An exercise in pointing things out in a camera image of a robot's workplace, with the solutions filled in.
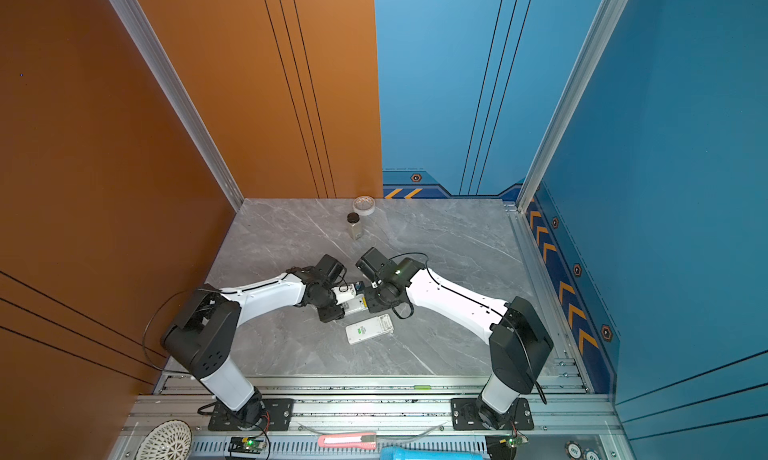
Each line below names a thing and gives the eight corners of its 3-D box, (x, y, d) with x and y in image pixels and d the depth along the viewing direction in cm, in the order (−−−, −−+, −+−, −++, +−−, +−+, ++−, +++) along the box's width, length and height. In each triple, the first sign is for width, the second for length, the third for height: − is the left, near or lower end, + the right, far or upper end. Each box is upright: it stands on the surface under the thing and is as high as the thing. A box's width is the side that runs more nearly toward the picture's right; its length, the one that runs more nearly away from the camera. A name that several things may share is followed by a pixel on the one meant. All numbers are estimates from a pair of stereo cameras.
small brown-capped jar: (349, 240, 111) (346, 224, 104) (350, 229, 114) (347, 212, 107) (361, 240, 111) (359, 224, 103) (362, 229, 114) (360, 212, 107)
